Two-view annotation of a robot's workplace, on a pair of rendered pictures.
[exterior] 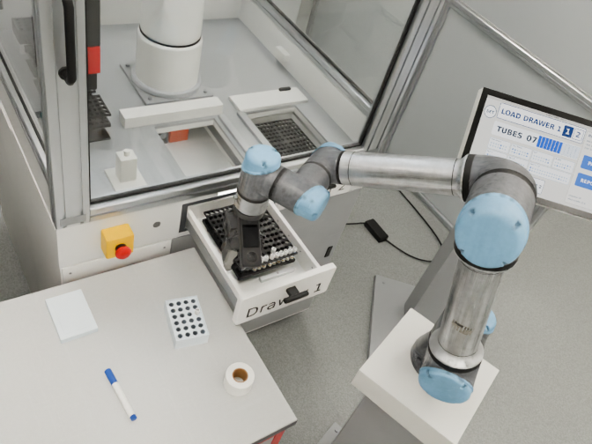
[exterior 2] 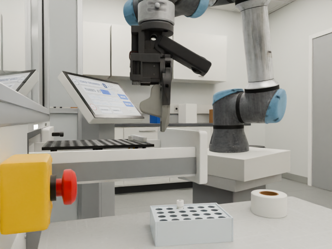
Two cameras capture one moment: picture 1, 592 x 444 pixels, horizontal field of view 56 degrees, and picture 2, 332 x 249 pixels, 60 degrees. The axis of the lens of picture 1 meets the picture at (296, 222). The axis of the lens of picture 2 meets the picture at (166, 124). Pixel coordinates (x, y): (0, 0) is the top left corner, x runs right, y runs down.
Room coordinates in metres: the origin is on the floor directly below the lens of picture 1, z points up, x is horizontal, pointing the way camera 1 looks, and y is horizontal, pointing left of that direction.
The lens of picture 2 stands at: (0.63, 0.63, 0.95)
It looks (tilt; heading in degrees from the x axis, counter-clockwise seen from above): 1 degrees down; 297
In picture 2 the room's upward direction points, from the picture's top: straight up
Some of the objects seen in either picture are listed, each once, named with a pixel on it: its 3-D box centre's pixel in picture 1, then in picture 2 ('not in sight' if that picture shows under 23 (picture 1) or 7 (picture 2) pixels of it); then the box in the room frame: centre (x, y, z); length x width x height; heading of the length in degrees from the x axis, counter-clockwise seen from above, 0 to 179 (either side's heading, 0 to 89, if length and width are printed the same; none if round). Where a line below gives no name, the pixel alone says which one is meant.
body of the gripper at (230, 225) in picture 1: (244, 221); (152, 57); (0.91, 0.11, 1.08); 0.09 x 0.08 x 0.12; 31
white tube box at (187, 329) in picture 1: (186, 321); (188, 222); (0.81, 0.18, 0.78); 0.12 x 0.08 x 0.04; 35
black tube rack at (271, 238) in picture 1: (248, 240); (97, 155); (1.06, 0.11, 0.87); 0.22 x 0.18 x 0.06; 46
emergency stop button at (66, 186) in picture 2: (122, 251); (63, 186); (0.88, 0.39, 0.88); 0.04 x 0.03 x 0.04; 136
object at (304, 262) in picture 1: (246, 238); (93, 158); (1.07, 0.12, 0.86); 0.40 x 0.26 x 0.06; 46
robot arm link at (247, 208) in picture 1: (250, 199); (156, 17); (0.91, 0.11, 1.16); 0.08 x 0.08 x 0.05
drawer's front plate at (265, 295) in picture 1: (285, 292); (178, 150); (0.92, -0.03, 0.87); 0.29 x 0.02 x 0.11; 136
